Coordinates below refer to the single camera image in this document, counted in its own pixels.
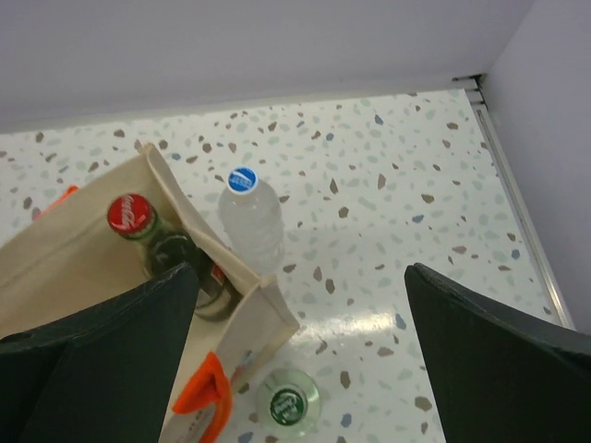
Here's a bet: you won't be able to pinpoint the clear water bottle behind bag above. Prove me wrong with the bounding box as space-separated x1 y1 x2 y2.
218 166 284 275

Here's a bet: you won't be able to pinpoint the dark cola glass bottle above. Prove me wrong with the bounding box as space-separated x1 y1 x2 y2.
106 193 241 322

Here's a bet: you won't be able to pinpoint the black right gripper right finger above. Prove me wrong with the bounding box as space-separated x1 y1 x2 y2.
404 263 590 442

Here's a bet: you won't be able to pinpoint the clear green-cap glass bottle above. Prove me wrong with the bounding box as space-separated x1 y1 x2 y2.
256 368 321 439

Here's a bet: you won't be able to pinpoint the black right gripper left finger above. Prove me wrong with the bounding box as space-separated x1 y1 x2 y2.
1 265 199 442

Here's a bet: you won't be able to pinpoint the beige canvas bag orange handles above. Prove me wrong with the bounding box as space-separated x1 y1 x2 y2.
1 146 298 442

